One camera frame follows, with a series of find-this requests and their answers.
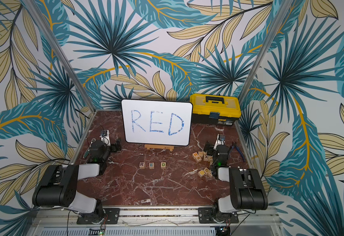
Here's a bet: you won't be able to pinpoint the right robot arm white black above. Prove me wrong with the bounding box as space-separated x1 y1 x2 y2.
199 140 268 223

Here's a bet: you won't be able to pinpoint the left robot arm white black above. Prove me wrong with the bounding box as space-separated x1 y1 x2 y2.
32 139 122 216

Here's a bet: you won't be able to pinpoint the wooden letter block O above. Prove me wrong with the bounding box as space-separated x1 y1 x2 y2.
203 168 211 174

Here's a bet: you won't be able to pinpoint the wooden letter block front left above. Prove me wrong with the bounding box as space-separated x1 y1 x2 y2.
198 170 205 178

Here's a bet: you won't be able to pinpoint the white dry-erase board RED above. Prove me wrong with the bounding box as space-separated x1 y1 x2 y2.
121 99 193 147

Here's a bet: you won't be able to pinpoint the wooden board easel stand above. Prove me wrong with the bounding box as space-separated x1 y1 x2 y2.
144 144 175 151

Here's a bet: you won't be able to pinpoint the yellow black toolbox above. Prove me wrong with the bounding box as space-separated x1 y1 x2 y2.
190 93 241 126

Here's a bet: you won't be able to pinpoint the teal handled ratchet wrench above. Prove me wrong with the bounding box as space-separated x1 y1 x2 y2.
83 138 96 159

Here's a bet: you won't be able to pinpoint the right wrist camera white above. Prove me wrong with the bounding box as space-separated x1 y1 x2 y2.
214 134 225 149

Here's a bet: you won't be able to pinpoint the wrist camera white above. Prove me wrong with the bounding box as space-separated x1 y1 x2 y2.
214 134 225 149
100 129 111 146

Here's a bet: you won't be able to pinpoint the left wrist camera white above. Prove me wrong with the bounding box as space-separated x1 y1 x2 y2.
100 129 111 146

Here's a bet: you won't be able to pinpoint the blue handled pliers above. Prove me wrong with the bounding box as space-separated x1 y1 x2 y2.
230 142 246 162

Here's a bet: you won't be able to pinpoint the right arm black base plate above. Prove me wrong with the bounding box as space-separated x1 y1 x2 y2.
198 207 239 224

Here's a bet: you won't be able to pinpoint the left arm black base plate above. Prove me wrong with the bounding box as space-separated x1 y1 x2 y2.
77 208 120 225

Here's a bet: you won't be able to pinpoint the aluminium front rail frame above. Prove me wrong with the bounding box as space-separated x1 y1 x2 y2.
27 206 286 236

